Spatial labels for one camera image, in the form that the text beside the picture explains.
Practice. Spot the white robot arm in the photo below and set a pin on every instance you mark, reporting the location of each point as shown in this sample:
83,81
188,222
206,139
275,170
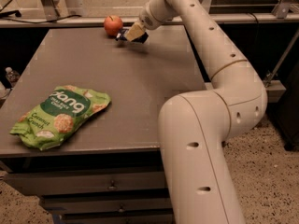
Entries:
192,126

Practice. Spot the grey metal rail beam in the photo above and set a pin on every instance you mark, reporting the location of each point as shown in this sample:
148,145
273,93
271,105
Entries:
238,18

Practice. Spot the top grey drawer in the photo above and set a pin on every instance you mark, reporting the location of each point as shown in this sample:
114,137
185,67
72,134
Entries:
76,182

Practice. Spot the middle grey drawer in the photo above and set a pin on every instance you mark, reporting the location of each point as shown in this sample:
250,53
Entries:
107,202

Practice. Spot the red apple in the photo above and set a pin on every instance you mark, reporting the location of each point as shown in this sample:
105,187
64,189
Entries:
112,25

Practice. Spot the dark blue rxbar wrapper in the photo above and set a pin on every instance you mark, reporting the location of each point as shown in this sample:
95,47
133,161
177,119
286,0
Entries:
121,36

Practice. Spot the bottom grey drawer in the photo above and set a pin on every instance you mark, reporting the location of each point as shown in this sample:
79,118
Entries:
136,217

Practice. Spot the grey drawer cabinet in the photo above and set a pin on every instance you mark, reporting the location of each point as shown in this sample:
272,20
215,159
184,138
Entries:
79,131

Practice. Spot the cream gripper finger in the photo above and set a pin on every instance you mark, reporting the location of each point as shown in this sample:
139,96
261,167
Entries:
135,32

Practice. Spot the clear plastic water bottle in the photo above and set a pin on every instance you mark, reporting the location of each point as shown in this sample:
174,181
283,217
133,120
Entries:
12,76

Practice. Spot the grey drawer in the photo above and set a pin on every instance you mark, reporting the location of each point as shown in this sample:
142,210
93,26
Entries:
107,202
76,182
136,217

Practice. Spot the green dang chips bag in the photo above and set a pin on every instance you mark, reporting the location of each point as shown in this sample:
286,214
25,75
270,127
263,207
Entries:
54,120

